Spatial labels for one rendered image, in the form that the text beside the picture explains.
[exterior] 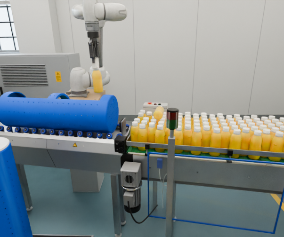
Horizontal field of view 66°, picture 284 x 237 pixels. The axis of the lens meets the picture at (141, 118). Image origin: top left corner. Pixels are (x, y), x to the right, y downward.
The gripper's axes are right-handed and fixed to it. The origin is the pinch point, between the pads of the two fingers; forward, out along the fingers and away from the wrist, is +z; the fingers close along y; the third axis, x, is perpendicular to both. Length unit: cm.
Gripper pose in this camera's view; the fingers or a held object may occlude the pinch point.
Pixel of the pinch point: (95, 63)
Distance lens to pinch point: 157.9
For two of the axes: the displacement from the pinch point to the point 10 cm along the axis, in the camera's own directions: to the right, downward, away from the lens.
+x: 9.8, 0.5, -1.8
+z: 0.2, 9.4, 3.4
